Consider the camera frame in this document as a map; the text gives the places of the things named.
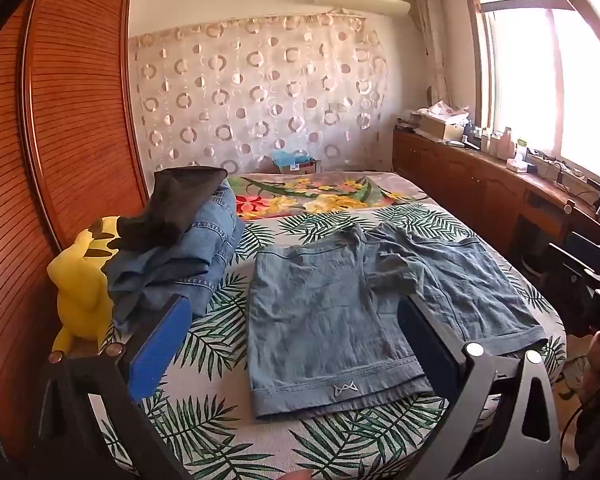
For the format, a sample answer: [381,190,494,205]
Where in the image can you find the wooden framed window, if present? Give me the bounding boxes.
[460,0,600,191]

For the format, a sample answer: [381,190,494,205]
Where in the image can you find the leaf print bed sheet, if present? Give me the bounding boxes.
[87,172,567,480]

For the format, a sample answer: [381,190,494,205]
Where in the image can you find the blue denim shorts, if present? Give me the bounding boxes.
[245,220,548,421]

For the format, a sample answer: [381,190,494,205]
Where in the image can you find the group of white bottles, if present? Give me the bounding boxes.
[480,127,516,158]

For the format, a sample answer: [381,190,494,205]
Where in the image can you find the long wooden cabinet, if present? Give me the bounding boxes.
[392,127,600,271]

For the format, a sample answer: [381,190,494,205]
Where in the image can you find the yellow plush toy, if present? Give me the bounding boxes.
[47,216,123,353]

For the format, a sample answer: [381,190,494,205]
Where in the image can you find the floral blanket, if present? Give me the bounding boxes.
[227,172,428,221]

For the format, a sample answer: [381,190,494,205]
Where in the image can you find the dark folded cloth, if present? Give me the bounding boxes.
[117,166,229,251]

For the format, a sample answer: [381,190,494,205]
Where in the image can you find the dark chair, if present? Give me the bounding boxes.
[510,199,600,301]

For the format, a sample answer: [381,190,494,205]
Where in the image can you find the white bundled window curtain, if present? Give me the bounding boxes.
[411,0,451,106]

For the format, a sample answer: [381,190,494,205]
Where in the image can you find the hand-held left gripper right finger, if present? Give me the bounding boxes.
[397,292,563,480]

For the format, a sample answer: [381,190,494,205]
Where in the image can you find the white power strip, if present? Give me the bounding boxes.
[530,150,588,183]

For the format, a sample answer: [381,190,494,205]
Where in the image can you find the open cardboard box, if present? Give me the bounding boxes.
[417,110,466,141]

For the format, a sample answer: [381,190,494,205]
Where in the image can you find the circle patterned curtain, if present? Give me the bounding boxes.
[129,10,391,176]

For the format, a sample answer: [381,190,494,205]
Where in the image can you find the wooden louvered wardrobe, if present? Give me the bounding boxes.
[0,0,148,461]

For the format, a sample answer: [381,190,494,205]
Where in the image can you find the box with blue cloth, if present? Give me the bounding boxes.
[271,149,323,175]

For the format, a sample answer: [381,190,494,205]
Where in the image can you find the stack of folded jeans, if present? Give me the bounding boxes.
[105,180,246,333]

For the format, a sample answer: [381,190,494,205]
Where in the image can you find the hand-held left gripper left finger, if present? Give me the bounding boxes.
[37,294,193,480]

